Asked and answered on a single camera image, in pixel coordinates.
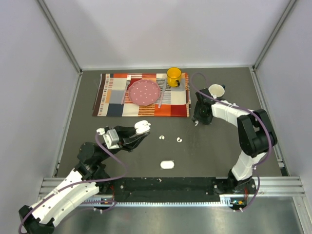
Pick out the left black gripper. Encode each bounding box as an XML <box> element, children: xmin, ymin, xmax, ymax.
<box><xmin>97</xmin><ymin>125</ymin><xmax>150</xmax><ymax>162</ymax></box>

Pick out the dark green white mug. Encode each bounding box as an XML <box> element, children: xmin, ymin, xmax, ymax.
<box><xmin>208</xmin><ymin>84</ymin><xmax>225</xmax><ymax>100</ymax></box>

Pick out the white oval charging case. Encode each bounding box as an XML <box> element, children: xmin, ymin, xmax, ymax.
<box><xmin>160</xmin><ymin>160</ymin><xmax>175</xmax><ymax>170</ymax></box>

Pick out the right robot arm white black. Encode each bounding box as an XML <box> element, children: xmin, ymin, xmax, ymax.
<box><xmin>193</xmin><ymin>88</ymin><xmax>277</xmax><ymax>193</ymax></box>

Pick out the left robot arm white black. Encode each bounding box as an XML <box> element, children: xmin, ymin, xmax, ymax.
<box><xmin>18</xmin><ymin>120</ymin><xmax>151</xmax><ymax>234</ymax></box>

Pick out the colourful checked placemat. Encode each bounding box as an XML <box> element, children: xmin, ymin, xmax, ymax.
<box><xmin>92</xmin><ymin>73</ymin><xmax>191</xmax><ymax>117</ymax></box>

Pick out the yellow glass mug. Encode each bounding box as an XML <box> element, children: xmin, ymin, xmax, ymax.
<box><xmin>167</xmin><ymin>67</ymin><xmax>182</xmax><ymax>87</ymax></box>

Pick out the pink dotted plate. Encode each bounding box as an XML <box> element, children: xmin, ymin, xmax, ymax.
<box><xmin>128</xmin><ymin>79</ymin><xmax>160</xmax><ymax>106</ymax></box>

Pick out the grey knife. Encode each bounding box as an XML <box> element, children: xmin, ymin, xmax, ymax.
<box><xmin>158</xmin><ymin>79</ymin><xmax>167</xmax><ymax>109</ymax></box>

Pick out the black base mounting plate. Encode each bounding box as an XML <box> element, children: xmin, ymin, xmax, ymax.
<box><xmin>110</xmin><ymin>177</ymin><xmax>256</xmax><ymax>202</ymax></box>

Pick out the grey fork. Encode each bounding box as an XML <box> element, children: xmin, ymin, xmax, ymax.
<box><xmin>121</xmin><ymin>75</ymin><xmax>131</xmax><ymax>105</ymax></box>

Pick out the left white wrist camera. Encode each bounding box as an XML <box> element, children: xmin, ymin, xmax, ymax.
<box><xmin>97</xmin><ymin>128</ymin><xmax>120</xmax><ymax>149</ymax></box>

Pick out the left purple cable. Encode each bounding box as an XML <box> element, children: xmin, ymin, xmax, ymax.
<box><xmin>18</xmin><ymin>133</ymin><xmax>129</xmax><ymax>234</ymax></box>

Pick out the white slotted cable duct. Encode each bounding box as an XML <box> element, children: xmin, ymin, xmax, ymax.
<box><xmin>80</xmin><ymin>197</ymin><xmax>233</xmax><ymax>208</ymax></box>

